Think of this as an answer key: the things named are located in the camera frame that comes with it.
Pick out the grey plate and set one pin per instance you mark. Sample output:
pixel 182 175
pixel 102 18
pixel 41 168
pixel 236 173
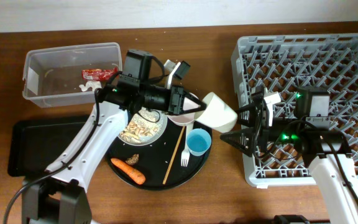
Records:
pixel 163 122

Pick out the pile of rice and shells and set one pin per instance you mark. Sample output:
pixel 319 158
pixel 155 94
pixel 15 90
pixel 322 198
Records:
pixel 141 128

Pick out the orange carrot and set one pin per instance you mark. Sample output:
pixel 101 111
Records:
pixel 134 174

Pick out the wooden chopstick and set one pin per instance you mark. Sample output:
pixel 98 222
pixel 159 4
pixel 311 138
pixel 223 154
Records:
pixel 173 156

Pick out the white plastic fork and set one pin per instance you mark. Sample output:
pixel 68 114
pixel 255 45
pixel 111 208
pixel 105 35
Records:
pixel 185 154

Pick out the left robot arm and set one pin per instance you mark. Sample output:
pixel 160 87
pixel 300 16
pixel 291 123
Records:
pixel 145 82

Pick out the clear plastic bin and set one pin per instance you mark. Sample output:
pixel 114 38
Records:
pixel 52 76

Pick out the red snack wrapper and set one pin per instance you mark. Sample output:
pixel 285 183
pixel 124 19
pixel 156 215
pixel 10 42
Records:
pixel 98 74

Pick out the cream cup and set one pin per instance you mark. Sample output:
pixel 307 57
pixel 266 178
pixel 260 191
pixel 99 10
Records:
pixel 217 115

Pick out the blue cup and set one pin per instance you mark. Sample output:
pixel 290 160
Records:
pixel 198 141

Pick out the grey dishwasher rack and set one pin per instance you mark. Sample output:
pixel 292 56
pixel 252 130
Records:
pixel 286 62

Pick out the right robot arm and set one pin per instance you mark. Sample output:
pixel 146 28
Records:
pixel 325 153

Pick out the white tissue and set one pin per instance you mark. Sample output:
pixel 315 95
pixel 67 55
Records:
pixel 93 85

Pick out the black rectangular tray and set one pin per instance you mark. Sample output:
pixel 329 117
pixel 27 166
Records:
pixel 37 143

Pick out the round black serving tray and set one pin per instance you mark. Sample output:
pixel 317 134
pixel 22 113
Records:
pixel 154 159

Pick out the brown walnut shell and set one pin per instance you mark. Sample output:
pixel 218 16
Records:
pixel 133 160

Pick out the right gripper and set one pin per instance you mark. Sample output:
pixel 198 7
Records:
pixel 260 124

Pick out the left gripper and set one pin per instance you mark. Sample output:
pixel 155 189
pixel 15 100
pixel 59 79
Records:
pixel 176 94

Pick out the pink bowl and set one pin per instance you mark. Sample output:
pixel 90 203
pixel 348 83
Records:
pixel 184 119

